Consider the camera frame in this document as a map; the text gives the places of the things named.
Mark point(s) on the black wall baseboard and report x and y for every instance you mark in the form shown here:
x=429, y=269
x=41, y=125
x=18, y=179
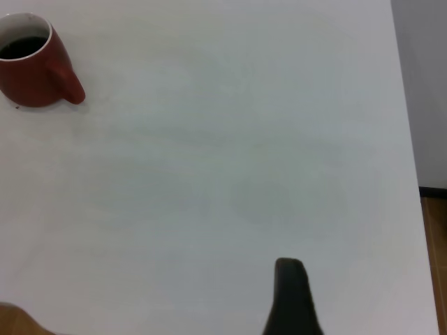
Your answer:
x=434, y=192

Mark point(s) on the red cup with dark liquid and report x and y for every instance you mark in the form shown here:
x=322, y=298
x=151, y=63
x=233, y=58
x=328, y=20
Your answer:
x=35, y=76

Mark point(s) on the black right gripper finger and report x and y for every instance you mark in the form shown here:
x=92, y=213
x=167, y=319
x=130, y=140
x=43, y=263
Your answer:
x=290, y=300

